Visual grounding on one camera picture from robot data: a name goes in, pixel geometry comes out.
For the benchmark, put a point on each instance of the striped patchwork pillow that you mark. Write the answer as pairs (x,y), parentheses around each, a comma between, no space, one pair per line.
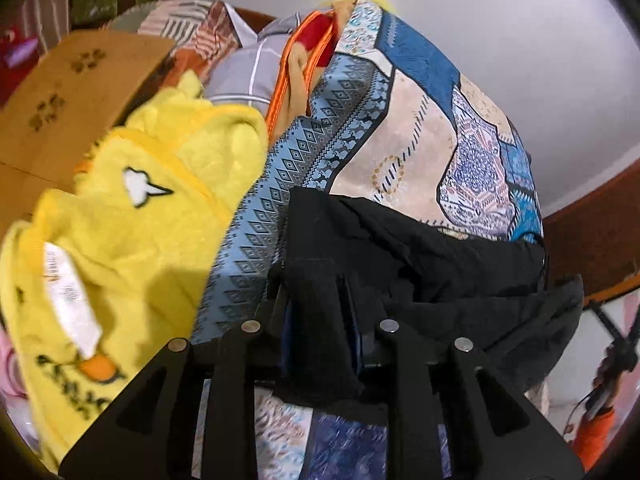
(204,33)

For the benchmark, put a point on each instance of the red plush toy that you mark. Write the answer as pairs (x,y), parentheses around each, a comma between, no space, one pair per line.
(18,56)

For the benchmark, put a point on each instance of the black hooded sweatshirt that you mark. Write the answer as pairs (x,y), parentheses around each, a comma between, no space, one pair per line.
(350,263)

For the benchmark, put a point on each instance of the brown wooden door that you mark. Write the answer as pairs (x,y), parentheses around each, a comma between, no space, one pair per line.
(597,237)

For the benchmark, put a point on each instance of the orange sleeve forearm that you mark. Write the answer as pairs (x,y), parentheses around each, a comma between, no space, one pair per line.
(592,435)

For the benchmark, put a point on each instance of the striped red gold curtain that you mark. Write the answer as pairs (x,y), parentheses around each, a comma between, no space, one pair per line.
(46,20)

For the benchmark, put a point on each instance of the brown cardboard paw box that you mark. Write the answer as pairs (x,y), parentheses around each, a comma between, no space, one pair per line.
(83,87)

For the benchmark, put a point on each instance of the yellow duck fleece garment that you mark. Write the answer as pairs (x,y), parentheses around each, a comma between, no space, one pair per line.
(99,279)

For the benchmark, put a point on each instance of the grey checked cloth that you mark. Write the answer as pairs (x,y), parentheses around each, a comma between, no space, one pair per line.
(248,75)

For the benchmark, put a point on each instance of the blue patchwork bed quilt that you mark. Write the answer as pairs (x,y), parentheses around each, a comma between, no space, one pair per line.
(393,121)

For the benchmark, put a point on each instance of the orange blanket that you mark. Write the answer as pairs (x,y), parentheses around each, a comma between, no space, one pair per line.
(304,58)

